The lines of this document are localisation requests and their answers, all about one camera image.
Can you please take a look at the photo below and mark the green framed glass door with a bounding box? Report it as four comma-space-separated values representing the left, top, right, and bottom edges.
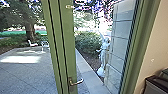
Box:
41, 0, 162, 94

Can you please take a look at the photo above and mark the silver door handle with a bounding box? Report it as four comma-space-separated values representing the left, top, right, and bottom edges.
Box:
67, 76, 85, 87

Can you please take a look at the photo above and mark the green outdoor hedge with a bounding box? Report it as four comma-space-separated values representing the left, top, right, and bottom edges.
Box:
74, 31, 103, 55

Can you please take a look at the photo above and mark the brown tree trunk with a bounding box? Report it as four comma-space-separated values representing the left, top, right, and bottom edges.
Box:
25, 20, 36, 43

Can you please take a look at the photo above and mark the low green shrub bed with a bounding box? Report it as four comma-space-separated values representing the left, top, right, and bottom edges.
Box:
0, 33, 50, 48

